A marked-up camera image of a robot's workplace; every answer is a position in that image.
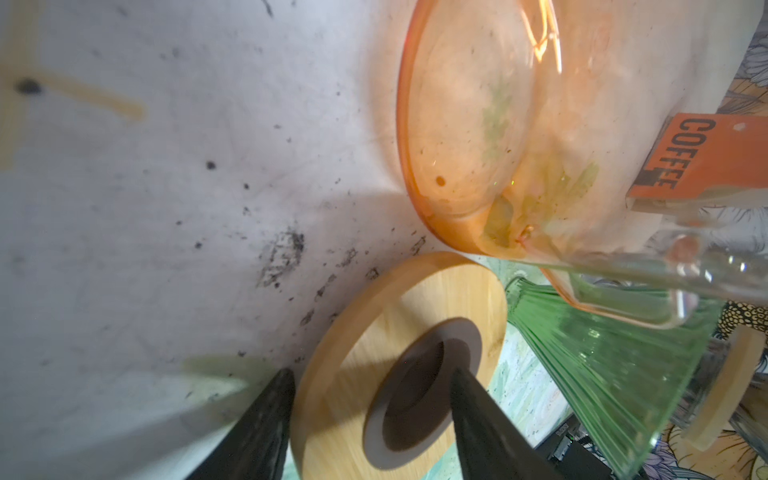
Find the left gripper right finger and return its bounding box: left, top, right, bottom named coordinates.
left=450, top=368, right=562, bottom=480

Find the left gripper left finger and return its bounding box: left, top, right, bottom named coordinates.
left=188, top=368, right=296, bottom=479

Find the wooden ring holder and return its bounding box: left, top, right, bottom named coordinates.
left=680, top=323, right=768, bottom=452
left=290, top=252, right=507, bottom=479

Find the wooden ring holder front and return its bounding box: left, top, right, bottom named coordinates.
left=680, top=323, right=768, bottom=452

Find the clear grey glass carafe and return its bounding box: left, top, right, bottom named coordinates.
left=671, top=335, right=768, bottom=445

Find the orange glass carafe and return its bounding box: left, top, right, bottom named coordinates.
left=396, top=1, right=767, bottom=329

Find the orange coffee filter pack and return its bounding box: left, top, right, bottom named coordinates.
left=626, top=113, right=767, bottom=214

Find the green glass dripper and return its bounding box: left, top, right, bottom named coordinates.
left=507, top=277, right=724, bottom=479

